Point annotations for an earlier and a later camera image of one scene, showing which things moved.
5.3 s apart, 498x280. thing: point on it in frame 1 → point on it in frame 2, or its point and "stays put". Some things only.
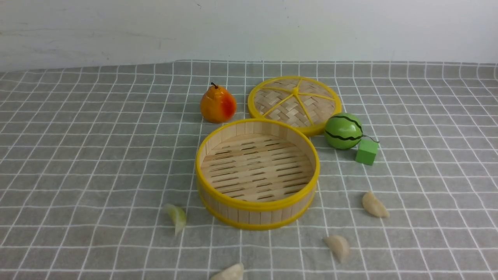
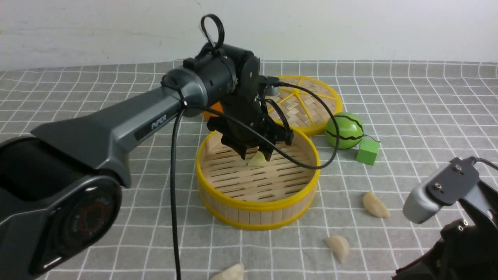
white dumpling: (371, 203) stays put
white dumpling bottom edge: (235, 272) stays put
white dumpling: (339, 246) stays put
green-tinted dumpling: (177, 215) → (258, 160)
